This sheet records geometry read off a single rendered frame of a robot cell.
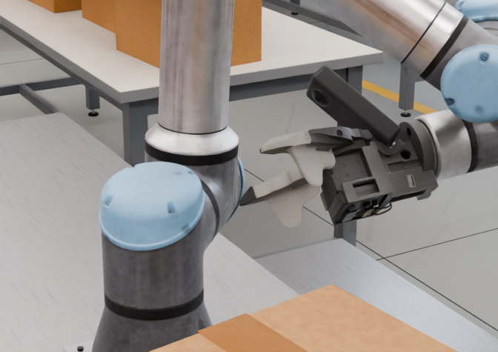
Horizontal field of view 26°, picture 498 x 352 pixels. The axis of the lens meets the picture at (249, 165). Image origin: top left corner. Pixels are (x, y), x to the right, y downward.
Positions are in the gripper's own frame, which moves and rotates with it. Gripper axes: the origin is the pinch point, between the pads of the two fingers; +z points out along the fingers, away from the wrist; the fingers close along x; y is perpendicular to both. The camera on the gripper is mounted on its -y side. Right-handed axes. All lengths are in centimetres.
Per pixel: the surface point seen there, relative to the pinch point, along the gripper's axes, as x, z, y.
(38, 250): 58, 20, -16
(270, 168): 289, -89, -105
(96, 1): 182, -22, -132
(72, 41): 173, -10, -115
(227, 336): -22.1, 11.6, 21.2
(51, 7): 202, -10, -145
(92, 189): 75, 7, -31
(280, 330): -22.1, 7.3, 21.9
